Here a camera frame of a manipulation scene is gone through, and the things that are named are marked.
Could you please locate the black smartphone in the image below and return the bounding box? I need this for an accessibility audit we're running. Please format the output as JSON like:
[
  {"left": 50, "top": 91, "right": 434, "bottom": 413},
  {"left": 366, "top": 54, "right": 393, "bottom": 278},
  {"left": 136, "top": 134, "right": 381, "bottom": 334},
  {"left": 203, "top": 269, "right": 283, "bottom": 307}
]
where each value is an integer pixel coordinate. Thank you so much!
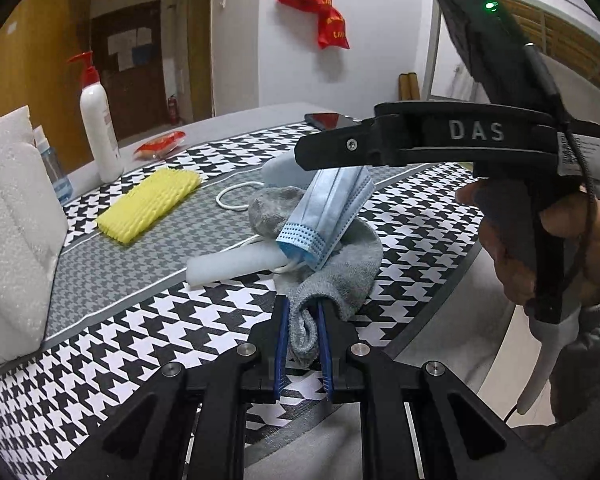
[{"left": 304, "top": 112, "right": 362, "bottom": 131}]

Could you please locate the white foam box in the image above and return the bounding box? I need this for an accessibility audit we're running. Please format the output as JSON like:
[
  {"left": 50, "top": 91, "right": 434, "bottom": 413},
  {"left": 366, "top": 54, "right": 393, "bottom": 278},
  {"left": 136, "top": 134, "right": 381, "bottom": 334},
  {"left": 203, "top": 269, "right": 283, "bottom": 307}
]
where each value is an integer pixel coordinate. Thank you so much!
[{"left": 0, "top": 105, "right": 71, "bottom": 377}]

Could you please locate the red snack packet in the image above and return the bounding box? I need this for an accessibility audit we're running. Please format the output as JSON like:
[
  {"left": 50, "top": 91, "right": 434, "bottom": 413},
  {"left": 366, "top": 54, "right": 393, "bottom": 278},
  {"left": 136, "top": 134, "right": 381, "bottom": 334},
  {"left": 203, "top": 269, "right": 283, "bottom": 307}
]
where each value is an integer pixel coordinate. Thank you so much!
[{"left": 132, "top": 130, "right": 187, "bottom": 160}]

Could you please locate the small clear spray bottle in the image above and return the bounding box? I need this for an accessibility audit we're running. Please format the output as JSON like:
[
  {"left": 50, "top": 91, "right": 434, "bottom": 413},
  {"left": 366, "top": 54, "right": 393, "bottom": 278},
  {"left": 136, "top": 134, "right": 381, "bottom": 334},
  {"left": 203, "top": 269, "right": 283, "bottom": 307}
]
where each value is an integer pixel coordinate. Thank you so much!
[{"left": 32, "top": 125, "right": 74, "bottom": 206}]

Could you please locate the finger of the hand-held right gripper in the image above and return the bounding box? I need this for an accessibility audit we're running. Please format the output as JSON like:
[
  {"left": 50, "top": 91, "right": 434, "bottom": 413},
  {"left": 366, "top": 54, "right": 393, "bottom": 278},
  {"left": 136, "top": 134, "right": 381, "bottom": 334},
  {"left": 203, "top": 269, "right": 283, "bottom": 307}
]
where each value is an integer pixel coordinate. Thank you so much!
[{"left": 295, "top": 114, "right": 417, "bottom": 170}]

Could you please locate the white pump lotion bottle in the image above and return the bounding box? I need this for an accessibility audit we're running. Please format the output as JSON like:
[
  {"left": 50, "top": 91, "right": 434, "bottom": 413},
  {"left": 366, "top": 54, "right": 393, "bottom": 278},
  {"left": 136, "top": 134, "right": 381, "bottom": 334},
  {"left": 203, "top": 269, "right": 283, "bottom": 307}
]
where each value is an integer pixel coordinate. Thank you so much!
[{"left": 67, "top": 51, "right": 125, "bottom": 184}]

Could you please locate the wooden wardrobe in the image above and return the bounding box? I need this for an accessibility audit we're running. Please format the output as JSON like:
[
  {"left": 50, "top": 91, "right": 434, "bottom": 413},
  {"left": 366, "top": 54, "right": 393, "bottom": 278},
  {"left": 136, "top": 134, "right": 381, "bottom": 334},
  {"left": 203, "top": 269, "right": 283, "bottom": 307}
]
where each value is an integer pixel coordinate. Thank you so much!
[{"left": 0, "top": 0, "right": 89, "bottom": 172}]

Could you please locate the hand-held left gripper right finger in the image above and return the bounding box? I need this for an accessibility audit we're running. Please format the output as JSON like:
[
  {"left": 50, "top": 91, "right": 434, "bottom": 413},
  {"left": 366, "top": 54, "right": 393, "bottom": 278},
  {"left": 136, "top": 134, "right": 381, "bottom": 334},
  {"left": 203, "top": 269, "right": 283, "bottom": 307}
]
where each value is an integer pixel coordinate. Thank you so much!
[{"left": 316, "top": 300, "right": 564, "bottom": 480}]

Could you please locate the metal bunk bed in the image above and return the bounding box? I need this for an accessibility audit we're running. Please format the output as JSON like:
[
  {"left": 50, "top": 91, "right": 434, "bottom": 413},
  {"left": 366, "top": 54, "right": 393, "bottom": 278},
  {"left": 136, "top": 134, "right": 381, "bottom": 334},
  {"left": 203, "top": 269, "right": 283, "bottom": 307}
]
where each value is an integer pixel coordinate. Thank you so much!
[{"left": 427, "top": 0, "right": 600, "bottom": 107}]

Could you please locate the houndstooth tablecloth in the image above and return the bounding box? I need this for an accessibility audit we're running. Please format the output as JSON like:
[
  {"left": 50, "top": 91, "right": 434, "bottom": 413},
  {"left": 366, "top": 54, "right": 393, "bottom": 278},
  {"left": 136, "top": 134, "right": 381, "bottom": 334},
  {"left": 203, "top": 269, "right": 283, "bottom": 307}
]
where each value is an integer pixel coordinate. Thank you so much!
[{"left": 0, "top": 119, "right": 487, "bottom": 480}]

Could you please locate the white foam strip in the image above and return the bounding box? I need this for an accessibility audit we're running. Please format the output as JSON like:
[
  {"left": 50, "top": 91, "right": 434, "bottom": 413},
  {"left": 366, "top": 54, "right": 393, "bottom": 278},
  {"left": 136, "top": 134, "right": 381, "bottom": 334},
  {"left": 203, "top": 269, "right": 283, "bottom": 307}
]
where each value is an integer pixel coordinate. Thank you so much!
[{"left": 186, "top": 241, "right": 286, "bottom": 289}]

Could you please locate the person's right forearm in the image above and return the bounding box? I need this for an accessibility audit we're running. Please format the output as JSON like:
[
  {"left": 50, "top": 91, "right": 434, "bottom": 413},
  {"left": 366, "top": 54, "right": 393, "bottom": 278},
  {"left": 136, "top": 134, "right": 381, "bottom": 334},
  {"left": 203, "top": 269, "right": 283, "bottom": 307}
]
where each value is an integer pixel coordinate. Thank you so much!
[{"left": 549, "top": 280, "right": 600, "bottom": 427}]

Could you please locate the light wooden side door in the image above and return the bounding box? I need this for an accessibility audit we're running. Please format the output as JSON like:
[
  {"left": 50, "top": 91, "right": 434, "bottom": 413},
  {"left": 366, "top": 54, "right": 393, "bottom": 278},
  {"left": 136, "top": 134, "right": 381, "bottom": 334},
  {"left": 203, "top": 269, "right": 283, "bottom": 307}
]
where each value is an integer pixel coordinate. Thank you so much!
[{"left": 187, "top": 0, "right": 214, "bottom": 121}]

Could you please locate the yellow foam net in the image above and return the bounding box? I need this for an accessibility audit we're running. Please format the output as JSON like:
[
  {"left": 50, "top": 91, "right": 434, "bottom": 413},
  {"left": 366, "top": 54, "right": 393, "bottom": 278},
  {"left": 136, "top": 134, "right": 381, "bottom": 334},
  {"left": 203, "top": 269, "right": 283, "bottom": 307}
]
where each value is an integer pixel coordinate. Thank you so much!
[{"left": 96, "top": 168, "right": 201, "bottom": 246}]

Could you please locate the dark brown entry door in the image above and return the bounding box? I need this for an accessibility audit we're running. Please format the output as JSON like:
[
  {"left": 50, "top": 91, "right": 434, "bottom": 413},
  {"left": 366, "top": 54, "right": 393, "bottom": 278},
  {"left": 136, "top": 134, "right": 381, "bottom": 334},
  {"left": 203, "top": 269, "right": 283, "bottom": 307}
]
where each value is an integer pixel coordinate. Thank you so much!
[{"left": 90, "top": 0, "right": 169, "bottom": 144}]

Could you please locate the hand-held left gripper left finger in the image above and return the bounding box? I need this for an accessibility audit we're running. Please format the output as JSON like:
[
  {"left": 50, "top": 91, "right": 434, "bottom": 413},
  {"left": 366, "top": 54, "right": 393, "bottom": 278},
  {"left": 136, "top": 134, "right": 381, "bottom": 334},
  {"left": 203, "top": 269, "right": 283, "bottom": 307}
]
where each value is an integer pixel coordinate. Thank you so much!
[{"left": 47, "top": 295, "right": 289, "bottom": 480}]

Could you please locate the grey sock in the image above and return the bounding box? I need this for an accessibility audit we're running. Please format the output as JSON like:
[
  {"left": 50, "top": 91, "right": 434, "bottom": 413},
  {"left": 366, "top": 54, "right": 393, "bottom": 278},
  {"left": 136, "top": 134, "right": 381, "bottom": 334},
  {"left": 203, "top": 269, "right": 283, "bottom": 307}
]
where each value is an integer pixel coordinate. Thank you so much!
[{"left": 248, "top": 185, "right": 384, "bottom": 369}]

